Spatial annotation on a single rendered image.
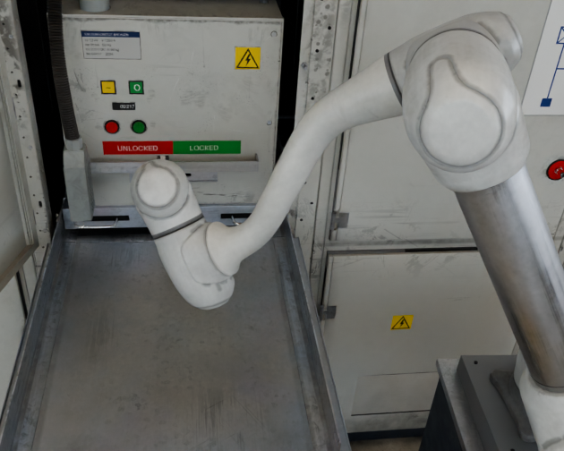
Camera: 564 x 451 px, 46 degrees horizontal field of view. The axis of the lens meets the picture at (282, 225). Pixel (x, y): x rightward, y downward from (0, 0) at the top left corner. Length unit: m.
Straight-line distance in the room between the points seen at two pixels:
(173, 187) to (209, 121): 0.44
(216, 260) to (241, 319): 0.31
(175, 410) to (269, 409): 0.17
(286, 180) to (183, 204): 0.19
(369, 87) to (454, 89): 0.26
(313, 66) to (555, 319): 0.76
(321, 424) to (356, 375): 0.81
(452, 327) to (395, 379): 0.25
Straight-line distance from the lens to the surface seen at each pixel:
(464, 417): 1.48
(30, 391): 1.36
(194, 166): 1.57
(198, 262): 1.18
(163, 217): 1.19
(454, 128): 0.80
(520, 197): 0.92
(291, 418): 1.28
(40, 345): 1.44
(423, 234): 1.76
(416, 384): 2.17
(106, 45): 1.50
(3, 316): 1.87
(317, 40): 1.47
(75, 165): 1.51
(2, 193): 1.60
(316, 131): 1.07
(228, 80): 1.52
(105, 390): 1.34
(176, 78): 1.52
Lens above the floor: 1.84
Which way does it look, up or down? 35 degrees down
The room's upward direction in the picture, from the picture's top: 4 degrees clockwise
